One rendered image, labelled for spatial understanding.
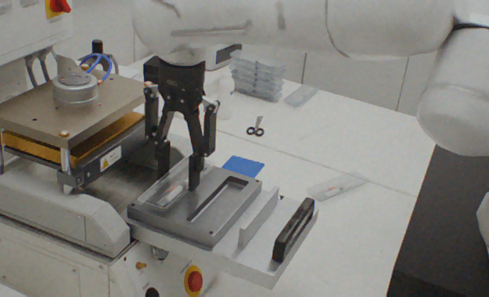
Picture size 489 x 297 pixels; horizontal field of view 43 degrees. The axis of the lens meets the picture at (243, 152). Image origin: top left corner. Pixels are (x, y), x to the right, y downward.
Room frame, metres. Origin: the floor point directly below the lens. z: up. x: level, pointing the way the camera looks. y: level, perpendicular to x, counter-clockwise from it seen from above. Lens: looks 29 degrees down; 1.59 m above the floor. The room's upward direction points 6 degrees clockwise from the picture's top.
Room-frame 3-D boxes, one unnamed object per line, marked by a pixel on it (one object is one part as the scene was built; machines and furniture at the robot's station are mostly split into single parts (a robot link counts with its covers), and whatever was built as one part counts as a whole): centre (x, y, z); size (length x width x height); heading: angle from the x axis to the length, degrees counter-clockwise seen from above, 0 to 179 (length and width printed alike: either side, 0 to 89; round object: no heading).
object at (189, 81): (0.93, 0.11, 1.19); 0.08 x 0.08 x 0.09
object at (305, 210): (0.85, -0.10, 0.99); 0.15 x 0.02 x 0.04; 158
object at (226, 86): (1.74, 0.07, 0.82); 0.05 x 0.05 x 0.14
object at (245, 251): (0.90, 0.03, 0.97); 0.30 x 0.22 x 0.08; 68
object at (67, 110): (1.05, 0.34, 1.08); 0.31 x 0.24 x 0.13; 158
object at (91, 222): (0.86, 0.30, 0.96); 0.25 x 0.05 x 0.07; 68
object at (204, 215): (0.92, 0.07, 0.98); 0.20 x 0.17 x 0.03; 158
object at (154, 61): (1.87, 0.31, 0.83); 0.09 x 0.06 x 0.07; 166
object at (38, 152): (1.02, 0.31, 1.07); 0.22 x 0.17 x 0.10; 158
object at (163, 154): (0.95, 0.14, 1.04); 0.03 x 0.01 x 0.07; 158
